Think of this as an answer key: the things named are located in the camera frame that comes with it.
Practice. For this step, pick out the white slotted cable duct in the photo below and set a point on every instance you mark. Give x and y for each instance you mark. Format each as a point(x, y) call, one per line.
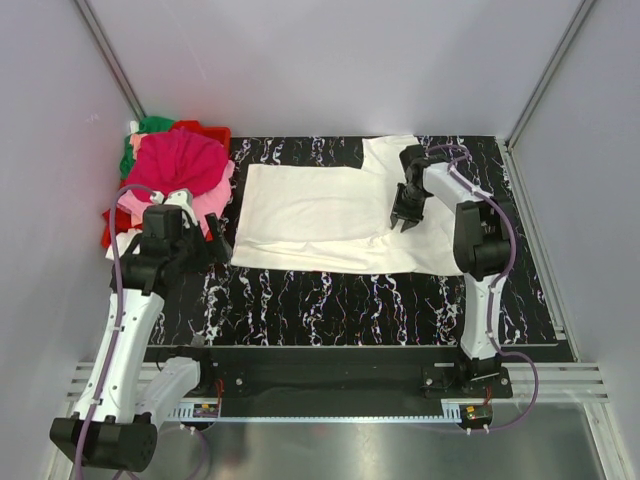
point(428, 412)

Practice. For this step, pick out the white coca-cola t-shirt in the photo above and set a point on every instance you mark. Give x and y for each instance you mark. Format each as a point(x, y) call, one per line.
point(336, 219)

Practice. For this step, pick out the green t-shirt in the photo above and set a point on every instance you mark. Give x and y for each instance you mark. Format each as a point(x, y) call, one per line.
point(138, 130)

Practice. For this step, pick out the white t-shirt in bin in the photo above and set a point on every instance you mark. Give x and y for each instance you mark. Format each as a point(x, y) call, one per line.
point(123, 241)

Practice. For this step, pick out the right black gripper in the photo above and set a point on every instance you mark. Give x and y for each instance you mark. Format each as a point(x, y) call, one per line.
point(399, 210)

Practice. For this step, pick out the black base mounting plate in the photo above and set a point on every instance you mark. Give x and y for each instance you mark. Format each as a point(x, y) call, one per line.
point(362, 376)

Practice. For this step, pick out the magenta t-shirt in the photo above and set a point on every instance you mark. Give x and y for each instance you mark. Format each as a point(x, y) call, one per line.
point(178, 159)

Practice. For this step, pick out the light pink t-shirt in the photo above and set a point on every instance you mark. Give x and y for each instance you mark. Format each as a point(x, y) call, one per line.
point(213, 201)

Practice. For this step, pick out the left aluminium frame post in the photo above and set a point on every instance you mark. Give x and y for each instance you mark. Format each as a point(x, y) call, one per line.
point(109, 56)

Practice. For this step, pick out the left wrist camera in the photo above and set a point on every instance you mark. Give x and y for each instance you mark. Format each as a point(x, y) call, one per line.
point(184, 199)

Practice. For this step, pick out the aluminium frame post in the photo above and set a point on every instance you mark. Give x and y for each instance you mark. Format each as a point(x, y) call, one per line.
point(570, 34)
point(109, 56)

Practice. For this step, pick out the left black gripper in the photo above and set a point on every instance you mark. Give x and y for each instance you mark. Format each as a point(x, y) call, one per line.
point(213, 252)

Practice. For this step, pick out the right aluminium frame post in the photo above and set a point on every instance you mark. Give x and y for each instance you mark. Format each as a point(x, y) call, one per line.
point(570, 34)

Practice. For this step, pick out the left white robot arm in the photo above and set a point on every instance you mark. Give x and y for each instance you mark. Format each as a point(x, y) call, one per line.
point(115, 425)

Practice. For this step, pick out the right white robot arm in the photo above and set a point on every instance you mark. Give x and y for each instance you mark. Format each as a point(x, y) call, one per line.
point(484, 243)

